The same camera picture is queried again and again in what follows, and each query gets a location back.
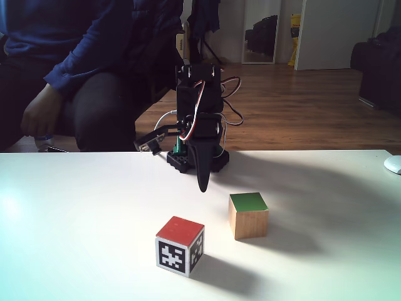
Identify white computer mouse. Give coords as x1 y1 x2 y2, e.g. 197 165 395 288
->
383 155 401 175

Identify beige cardboard box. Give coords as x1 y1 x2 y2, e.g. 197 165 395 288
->
175 23 192 63

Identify green-topped wooden cube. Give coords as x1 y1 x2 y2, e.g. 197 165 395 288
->
227 192 269 241

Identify white cable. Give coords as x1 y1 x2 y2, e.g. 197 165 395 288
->
154 109 179 132

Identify tall wall mirror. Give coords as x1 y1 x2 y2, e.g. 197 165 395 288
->
241 0 282 65

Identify person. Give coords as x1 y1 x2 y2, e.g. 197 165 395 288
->
0 0 186 154

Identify person's right hand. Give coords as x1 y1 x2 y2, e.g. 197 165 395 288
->
20 83 66 139

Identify white door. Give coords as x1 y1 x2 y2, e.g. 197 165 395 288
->
293 0 382 71

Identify yellow bag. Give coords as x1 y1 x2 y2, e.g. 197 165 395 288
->
288 13 302 67

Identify dark clothes on stand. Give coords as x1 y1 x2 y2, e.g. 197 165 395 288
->
187 0 224 65

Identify black gripper-mounted camera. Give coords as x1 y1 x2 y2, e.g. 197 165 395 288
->
133 129 166 157

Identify white-red-black arm servo cable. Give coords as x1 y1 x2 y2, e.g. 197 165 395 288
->
219 77 244 127

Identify red-topped marker cube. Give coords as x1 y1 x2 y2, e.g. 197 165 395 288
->
155 215 206 278

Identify black sofa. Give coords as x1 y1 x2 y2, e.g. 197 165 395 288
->
350 26 401 119

